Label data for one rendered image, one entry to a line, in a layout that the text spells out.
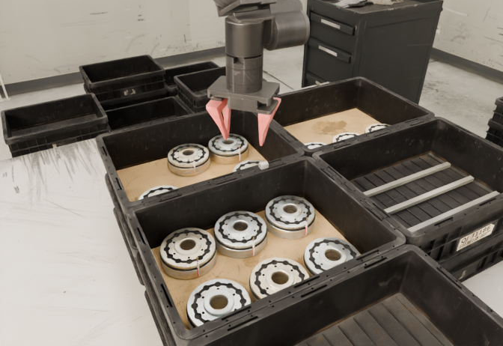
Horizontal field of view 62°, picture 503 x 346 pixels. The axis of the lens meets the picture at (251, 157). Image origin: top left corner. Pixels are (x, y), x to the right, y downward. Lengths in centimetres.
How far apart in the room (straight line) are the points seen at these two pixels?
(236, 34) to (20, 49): 330
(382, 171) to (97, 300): 72
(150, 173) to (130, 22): 294
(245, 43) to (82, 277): 64
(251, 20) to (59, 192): 85
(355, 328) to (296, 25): 48
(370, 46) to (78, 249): 177
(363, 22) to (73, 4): 239
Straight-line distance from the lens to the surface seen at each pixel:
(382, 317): 76
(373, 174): 106
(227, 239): 80
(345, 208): 83
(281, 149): 98
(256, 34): 61
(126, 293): 96
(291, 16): 65
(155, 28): 398
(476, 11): 432
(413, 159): 115
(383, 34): 238
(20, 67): 387
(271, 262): 76
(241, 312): 61
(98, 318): 93
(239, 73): 63
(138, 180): 103
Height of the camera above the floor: 142
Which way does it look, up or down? 33 degrees down
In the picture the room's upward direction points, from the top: straight up
